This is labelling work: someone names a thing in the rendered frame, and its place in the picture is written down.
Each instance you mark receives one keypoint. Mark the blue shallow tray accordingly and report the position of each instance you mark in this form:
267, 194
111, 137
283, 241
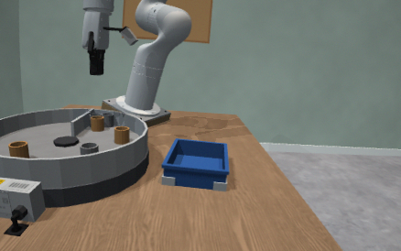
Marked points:
196, 164

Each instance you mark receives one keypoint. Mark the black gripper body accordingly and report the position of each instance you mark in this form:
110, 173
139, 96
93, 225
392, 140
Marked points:
95, 20

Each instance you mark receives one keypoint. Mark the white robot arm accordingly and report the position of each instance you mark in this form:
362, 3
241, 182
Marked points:
172, 25

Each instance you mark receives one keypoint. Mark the bronze bushing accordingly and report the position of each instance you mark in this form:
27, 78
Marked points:
97, 125
16, 149
121, 135

